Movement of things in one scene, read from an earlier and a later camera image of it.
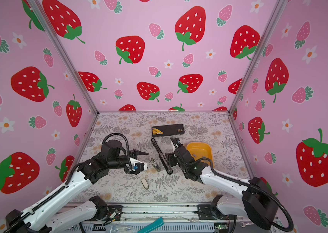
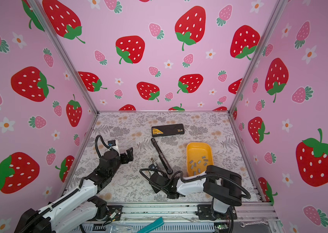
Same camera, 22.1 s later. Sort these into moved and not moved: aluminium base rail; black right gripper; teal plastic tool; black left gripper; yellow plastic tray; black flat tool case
Moved: black left gripper; black right gripper
Not moved: yellow plastic tray; aluminium base rail; teal plastic tool; black flat tool case
